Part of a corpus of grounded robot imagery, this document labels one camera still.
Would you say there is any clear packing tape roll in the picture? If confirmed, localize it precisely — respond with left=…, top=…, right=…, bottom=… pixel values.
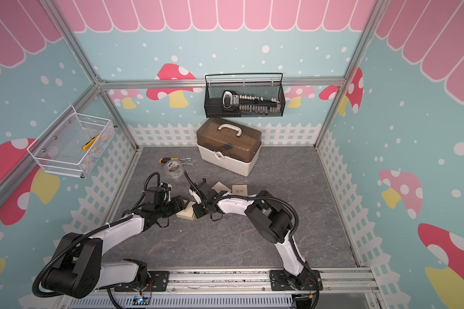
left=164, top=160, right=184, bottom=180

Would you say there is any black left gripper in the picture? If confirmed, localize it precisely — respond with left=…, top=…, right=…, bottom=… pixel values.
left=155, top=194, right=190, bottom=218

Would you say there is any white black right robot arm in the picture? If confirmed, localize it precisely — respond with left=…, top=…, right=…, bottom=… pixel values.
left=184, top=172, right=322, bottom=291

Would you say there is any yellow black handled screwdriver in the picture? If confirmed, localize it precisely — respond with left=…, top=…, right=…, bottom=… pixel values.
left=159, top=157, right=191, bottom=164

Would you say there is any white wire wall basket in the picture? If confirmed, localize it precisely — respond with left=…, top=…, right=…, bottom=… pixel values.
left=27, top=106, right=116, bottom=178

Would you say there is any socket wrench set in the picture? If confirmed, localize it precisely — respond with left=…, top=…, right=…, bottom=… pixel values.
left=221, top=91, right=282, bottom=116

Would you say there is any black wire wall basket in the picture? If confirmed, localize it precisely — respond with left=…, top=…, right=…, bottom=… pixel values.
left=204, top=73, right=286, bottom=118

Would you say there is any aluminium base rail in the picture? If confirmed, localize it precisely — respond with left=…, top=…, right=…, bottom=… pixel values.
left=55, top=267, right=386, bottom=308

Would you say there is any white storage box brown lid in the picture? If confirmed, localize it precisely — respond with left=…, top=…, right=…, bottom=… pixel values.
left=197, top=118, right=262, bottom=176

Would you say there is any cream square gift box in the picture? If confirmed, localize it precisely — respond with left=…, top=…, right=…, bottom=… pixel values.
left=212, top=182, right=231, bottom=193

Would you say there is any cream drawer-style jewelry box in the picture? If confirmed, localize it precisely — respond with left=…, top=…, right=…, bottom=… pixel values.
left=176, top=202, right=195, bottom=220

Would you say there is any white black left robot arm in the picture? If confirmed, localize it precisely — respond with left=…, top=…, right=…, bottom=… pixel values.
left=32, top=181, right=186, bottom=299

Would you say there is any small cream printed gift box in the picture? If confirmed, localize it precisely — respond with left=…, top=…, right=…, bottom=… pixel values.
left=232, top=185, right=248, bottom=196

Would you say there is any yellow utility knife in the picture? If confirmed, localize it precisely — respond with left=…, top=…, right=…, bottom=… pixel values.
left=82, top=135, right=99, bottom=151

